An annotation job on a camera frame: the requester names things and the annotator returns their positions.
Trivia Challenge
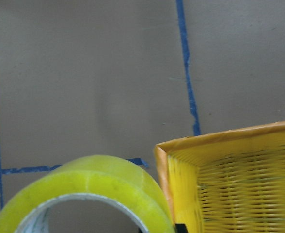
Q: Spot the yellow woven plastic basket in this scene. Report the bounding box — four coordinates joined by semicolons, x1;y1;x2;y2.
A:
154;121;285;233

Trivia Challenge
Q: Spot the yellow clear tape roll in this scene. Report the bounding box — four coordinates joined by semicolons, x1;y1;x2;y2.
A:
0;155;175;233

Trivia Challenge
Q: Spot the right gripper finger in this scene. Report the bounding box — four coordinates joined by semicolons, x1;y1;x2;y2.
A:
174;223;188;233

